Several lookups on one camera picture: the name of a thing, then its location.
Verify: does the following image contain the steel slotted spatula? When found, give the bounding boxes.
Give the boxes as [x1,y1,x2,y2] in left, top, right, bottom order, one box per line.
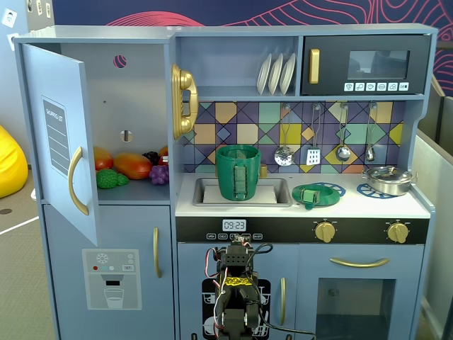
[306,103,323,166]

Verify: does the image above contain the gold oven door handle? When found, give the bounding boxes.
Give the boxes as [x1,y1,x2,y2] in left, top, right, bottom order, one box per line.
[329,257,391,268]

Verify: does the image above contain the green toy broccoli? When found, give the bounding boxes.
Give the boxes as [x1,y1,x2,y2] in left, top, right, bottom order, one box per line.
[96,169,130,190]

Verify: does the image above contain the blue wooden toy kitchen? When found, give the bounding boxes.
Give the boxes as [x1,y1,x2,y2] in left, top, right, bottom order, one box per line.
[12,23,439,340]

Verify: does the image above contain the blue dishwasher door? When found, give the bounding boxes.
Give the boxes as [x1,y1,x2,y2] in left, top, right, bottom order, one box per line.
[178,243,298,340]

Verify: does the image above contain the grey toy plate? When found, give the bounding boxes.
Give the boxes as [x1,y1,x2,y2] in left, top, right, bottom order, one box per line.
[256,52,273,96]
[268,52,285,96]
[279,52,297,95]

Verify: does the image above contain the gold toy telephone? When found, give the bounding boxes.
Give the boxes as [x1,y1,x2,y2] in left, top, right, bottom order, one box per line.
[171,63,199,140]

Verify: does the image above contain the gold microwave handle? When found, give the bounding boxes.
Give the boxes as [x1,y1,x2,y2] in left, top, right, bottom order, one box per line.
[309,48,321,85]

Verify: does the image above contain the gold curved fridge door handle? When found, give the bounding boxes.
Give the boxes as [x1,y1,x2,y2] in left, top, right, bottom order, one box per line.
[68,146,90,216]

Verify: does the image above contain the yellow beanbag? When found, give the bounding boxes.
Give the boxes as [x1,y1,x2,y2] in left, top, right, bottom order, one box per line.
[0,124,28,199]

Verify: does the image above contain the steel pot with lid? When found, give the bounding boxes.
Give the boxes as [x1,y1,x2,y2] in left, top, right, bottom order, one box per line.
[361,165,418,197]

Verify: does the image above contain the green 3D-printed container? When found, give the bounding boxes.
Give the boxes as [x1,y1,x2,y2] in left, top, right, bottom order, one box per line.
[215,144,263,202]

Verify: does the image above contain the red orange toy peach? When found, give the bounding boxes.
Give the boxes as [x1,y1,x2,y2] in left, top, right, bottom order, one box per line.
[93,147,115,171]

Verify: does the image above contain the blue freezer door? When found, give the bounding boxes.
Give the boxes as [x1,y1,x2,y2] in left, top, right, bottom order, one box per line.
[42,204,175,340]

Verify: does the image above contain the steel skimmer spoon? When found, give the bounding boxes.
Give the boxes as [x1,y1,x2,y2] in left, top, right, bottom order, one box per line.
[274,103,296,166]

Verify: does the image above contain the gold dishwasher door handle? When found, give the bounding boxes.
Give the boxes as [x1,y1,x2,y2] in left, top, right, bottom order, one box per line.
[280,277,287,327]

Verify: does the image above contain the purple toy grapes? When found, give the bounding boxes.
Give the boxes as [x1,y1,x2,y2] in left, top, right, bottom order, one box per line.
[149,164,170,186]

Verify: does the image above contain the yellow tape with black scribble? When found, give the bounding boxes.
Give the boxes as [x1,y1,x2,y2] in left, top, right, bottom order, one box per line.
[224,276,253,287]

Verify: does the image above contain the green 3D-printed lid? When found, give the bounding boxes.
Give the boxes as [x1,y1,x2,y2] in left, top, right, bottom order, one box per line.
[292,182,341,210]

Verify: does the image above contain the blue oven door with window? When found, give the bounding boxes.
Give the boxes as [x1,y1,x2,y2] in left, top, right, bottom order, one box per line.
[297,244,425,340]

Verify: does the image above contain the black toy microwave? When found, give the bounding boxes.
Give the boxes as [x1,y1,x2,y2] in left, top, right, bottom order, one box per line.
[300,34,432,96]

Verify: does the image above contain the steel ladle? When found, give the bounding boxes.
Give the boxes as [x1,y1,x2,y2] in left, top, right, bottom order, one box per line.
[335,102,352,162]

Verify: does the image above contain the grey toy sink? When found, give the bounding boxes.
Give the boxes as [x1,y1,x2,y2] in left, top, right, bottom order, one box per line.
[193,176,293,208]

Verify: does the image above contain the black camera cable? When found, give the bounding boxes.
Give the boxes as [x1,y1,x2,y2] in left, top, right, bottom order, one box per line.
[260,311,316,337]

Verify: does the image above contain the gold freezer door handle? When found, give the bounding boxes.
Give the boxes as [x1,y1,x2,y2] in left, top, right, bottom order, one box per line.
[152,227,163,279]

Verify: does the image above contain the gold stove knob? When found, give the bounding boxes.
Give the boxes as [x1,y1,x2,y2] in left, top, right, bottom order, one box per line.
[314,221,336,244]
[386,222,408,244]

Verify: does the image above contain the small camera circuit board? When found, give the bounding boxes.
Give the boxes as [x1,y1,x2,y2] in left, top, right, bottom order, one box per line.
[230,234,253,249]

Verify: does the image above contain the orange red toy mango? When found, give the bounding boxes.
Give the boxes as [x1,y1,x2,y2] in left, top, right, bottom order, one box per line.
[113,152,154,181]

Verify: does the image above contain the blue fridge door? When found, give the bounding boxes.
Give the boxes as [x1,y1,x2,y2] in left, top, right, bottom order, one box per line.
[21,42,98,247]

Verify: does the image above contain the small steel spoon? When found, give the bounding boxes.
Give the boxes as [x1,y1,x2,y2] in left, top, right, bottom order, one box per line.
[365,102,377,162]

